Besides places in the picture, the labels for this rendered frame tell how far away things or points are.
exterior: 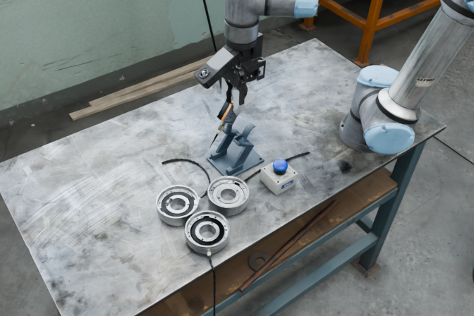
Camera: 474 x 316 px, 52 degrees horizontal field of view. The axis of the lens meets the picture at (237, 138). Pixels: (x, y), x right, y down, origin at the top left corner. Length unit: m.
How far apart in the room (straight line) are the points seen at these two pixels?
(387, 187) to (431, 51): 0.69
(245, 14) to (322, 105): 0.62
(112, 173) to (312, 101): 0.67
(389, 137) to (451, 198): 1.36
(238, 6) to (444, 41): 0.44
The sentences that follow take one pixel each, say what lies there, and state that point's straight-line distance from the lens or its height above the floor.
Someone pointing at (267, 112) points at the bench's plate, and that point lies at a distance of 1.53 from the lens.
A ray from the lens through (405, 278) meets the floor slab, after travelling 2.22.
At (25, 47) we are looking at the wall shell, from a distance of 2.66.
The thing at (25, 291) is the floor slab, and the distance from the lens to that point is 2.18.
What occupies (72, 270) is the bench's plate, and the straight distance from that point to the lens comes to 1.20.
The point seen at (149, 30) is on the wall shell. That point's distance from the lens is 2.90.
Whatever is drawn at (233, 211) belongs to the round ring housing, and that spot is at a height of 0.83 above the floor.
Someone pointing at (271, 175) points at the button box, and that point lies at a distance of 1.28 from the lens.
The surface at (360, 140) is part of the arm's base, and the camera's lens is 1.44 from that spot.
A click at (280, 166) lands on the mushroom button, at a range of 1.27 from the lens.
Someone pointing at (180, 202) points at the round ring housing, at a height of 0.81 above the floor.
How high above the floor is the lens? 1.79
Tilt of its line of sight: 43 degrees down
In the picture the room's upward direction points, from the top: 3 degrees clockwise
